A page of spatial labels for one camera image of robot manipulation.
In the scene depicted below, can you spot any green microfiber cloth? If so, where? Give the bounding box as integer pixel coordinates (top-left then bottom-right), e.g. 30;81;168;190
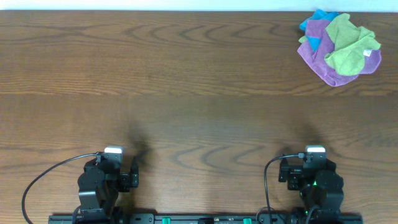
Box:
324;13;381;76

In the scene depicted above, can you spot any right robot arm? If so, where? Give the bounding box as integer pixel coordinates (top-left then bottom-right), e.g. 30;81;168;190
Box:
279;152;344;224

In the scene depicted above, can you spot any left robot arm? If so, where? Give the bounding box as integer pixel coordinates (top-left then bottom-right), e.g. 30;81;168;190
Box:
72;152;139;223

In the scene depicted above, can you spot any purple microfiber cloth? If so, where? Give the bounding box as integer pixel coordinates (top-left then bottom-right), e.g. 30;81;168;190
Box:
297;30;382;87

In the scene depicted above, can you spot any blue microfiber cloth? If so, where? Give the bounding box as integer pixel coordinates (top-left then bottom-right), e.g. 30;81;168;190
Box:
299;9;339;52

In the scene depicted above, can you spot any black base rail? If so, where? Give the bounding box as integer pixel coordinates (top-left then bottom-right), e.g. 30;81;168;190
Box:
48;213;364;224

